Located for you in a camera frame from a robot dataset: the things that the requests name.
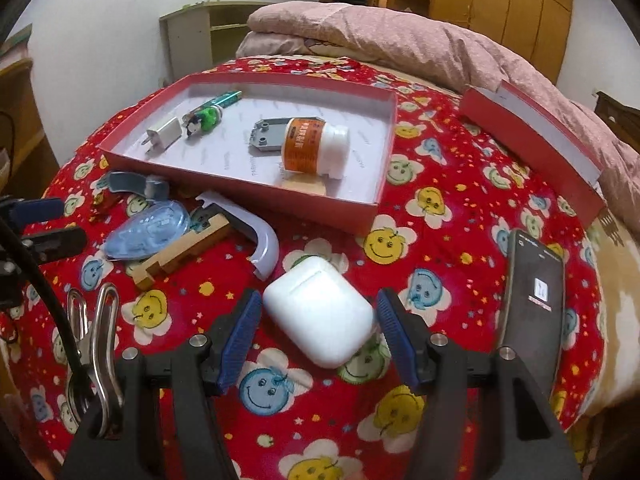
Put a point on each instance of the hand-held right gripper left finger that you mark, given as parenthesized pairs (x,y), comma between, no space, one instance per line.
(240,340)

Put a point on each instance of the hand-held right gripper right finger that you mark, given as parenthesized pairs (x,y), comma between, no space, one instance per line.
(395,340)

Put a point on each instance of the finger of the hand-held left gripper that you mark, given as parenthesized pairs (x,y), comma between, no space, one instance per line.
(40,210)
(55,245)

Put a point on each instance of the white earbuds case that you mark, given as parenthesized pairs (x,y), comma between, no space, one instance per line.
(320,310)

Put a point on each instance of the blue-grey plastic toy piece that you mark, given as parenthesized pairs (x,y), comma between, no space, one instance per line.
(125,181)

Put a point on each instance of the blue correction tape dispenser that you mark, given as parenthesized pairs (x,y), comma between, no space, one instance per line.
(145,232)

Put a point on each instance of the curved grey-white plastic piece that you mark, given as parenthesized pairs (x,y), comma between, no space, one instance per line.
(260,240)

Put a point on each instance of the wooden notched stick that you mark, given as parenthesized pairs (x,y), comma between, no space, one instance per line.
(175,257)

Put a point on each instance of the white charger plug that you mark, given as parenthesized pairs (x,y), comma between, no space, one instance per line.
(162,137)

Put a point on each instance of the round cream wooden disc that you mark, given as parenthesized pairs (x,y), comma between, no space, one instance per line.
(305,185)

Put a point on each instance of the red cardboard box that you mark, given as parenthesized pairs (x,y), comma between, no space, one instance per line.
(240,160)

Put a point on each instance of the green purple cartoon figure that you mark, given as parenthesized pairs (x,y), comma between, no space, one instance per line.
(207,119)

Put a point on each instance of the grey toy block plate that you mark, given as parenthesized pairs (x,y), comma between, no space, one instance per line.
(265,135)

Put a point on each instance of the white bottle orange label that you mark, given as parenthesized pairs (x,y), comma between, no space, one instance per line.
(310,145)

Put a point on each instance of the small red toy car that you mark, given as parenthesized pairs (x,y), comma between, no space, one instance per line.
(105,202)

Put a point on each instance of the metal spring clip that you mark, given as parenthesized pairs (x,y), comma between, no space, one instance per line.
(107,320)

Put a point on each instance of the wooden desk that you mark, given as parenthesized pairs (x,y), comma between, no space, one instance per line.
(20,110)

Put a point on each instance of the black smartphone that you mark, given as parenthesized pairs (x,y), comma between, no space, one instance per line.
(530,310)

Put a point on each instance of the cream bookshelf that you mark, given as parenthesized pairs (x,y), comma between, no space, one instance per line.
(185,45)

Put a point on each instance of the beige bed sheet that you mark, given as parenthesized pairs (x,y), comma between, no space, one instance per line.
(615,310)

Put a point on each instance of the red cardboard box lid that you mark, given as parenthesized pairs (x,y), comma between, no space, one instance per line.
(540,145)

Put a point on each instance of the pink striped pillow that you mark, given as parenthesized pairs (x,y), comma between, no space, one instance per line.
(265,45)

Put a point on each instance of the pink quilt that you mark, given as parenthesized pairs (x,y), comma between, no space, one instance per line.
(400,35)

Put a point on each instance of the dark wooden headboard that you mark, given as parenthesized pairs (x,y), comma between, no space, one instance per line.
(620,115)

